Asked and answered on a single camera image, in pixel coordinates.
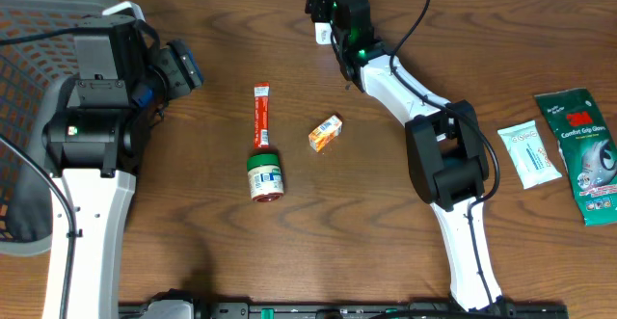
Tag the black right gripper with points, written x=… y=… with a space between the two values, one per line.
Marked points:
x=319 y=0

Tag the green 3M gloves package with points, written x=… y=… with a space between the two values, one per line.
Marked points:
x=587 y=150

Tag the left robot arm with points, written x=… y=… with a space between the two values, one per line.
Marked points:
x=94 y=144

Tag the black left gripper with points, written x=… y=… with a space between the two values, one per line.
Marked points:
x=182 y=64

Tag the white barcode scanner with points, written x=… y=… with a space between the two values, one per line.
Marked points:
x=323 y=33

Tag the mint green wipes pack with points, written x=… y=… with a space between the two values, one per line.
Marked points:
x=529 y=156

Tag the black mounting rail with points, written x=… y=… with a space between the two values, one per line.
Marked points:
x=417 y=310

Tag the red box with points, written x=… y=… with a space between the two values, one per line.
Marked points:
x=261 y=93

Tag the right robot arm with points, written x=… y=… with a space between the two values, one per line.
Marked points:
x=449 y=158

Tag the grey plastic shopping basket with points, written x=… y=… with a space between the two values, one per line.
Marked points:
x=36 y=61

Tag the orange Kleenex tissue pack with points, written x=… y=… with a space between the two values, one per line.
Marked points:
x=321 y=135

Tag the green lid jar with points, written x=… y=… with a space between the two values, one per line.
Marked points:
x=265 y=177

